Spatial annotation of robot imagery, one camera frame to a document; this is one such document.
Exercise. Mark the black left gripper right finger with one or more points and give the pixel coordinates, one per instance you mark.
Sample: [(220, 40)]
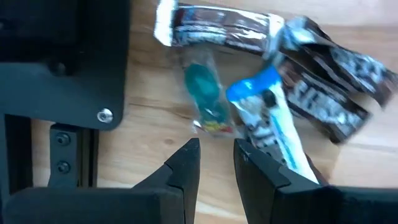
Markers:
[(261, 186)]

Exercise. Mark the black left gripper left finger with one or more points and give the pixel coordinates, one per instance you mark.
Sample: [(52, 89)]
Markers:
[(183, 186)]

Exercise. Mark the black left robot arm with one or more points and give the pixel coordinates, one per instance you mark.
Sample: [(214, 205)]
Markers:
[(62, 93)]

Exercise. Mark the blue white candy bar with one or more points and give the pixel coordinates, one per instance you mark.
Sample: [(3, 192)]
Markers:
[(273, 124)]

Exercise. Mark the green gummy candy packet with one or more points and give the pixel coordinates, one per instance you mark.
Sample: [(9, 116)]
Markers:
[(205, 90)]

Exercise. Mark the dark brown candy bar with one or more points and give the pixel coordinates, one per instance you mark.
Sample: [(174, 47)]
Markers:
[(323, 105), (217, 28), (348, 59)]

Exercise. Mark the black aluminium table frame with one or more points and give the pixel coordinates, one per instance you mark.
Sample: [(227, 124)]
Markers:
[(63, 155)]

